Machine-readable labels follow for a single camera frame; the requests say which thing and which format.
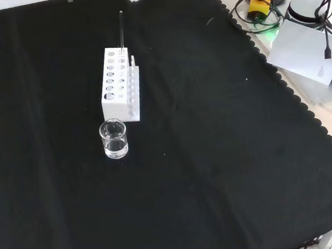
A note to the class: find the white test tube rack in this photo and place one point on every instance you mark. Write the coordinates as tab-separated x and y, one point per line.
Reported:
114	107

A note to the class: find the clear glass rod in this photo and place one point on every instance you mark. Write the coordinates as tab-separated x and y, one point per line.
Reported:
121	30

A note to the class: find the black bench cloth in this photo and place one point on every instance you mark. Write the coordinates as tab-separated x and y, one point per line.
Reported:
181	147

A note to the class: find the clear glass beaker with water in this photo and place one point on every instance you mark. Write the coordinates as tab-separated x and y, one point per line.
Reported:
115	143

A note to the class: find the yellow stop button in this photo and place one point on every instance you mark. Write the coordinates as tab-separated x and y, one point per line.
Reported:
258	7

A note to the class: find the pale board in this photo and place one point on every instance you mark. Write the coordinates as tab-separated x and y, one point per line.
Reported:
301	49

